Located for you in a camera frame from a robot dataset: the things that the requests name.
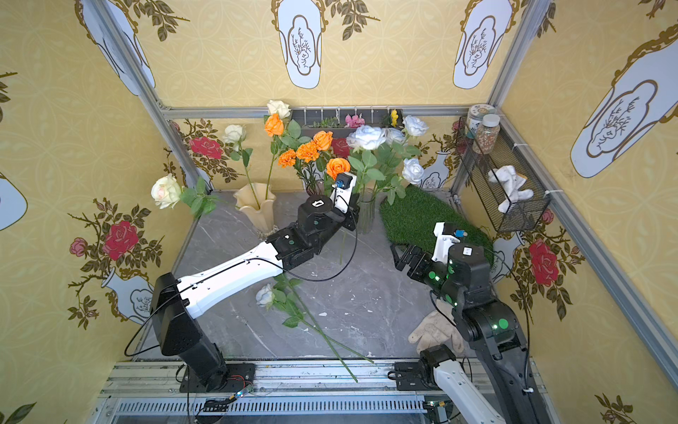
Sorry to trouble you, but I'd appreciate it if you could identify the orange rose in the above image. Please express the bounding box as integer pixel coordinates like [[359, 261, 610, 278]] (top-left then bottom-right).
[[325, 157, 351, 181], [310, 131, 334, 176], [264, 113, 312, 182]]

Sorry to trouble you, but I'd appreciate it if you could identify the orange marigold flower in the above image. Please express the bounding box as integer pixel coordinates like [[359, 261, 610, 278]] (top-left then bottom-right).
[[277, 149, 297, 168]]

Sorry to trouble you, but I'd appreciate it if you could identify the pale blue white rose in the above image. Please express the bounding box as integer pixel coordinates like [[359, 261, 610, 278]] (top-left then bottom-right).
[[384, 128, 407, 204]]

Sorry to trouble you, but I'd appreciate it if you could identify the cream white rose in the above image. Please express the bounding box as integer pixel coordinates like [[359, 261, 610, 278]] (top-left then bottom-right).
[[263, 99, 292, 200], [224, 125, 261, 208], [151, 174, 221, 220]]

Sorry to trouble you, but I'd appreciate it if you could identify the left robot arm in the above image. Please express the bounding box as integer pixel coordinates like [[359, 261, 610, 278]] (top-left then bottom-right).
[[149, 189, 359, 391]]

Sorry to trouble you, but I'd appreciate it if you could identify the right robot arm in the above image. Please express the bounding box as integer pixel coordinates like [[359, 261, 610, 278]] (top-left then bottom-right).
[[390, 242, 551, 423]]

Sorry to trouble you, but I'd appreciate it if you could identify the beige work glove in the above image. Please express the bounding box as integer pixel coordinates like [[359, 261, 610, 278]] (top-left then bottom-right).
[[408, 308, 464, 355]]

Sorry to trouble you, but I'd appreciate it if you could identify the clear glass vase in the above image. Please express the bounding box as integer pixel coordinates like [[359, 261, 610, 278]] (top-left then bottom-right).
[[357, 188, 376, 235]]

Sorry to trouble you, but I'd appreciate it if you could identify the cream wavy glass vase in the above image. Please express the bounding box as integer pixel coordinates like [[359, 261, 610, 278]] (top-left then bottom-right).
[[234, 183, 276, 236]]

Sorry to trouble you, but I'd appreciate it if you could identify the green artificial grass mat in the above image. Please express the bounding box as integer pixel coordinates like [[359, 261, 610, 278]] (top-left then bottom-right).
[[380, 185, 494, 265]]

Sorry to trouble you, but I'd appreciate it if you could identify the pink flower in tray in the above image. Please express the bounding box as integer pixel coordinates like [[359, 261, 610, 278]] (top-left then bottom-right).
[[345, 114, 365, 129]]

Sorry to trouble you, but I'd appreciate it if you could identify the white plush toy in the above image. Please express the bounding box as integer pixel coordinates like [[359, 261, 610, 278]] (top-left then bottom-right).
[[487, 165, 534, 214]]

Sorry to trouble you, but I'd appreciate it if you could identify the yellow flower in tray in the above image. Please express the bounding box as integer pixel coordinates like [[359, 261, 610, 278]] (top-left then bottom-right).
[[389, 110, 399, 128]]

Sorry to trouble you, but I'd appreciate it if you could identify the jar of coloured beads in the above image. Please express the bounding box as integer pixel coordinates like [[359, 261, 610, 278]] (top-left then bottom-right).
[[472, 114, 501, 155]]

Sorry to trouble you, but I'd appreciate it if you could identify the glass jar with label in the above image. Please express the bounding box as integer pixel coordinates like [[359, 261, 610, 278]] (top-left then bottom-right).
[[464, 104, 496, 139]]

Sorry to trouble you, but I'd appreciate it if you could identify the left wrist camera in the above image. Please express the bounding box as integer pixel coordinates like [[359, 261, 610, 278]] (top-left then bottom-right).
[[330, 172, 357, 214]]

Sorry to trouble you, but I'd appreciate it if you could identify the grey wall planter tray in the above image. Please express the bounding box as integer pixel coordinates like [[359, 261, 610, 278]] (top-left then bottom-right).
[[291, 107, 404, 139]]

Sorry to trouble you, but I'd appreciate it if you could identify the black wire wall basket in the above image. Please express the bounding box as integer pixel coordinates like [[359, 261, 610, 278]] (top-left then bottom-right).
[[455, 118, 550, 232]]

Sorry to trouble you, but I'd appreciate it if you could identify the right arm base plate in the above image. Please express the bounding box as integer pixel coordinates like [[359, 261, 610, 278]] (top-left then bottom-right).
[[387, 362, 439, 391]]

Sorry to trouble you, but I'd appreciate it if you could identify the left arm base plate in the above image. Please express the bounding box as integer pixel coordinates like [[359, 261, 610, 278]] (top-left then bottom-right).
[[179, 362, 256, 394]]

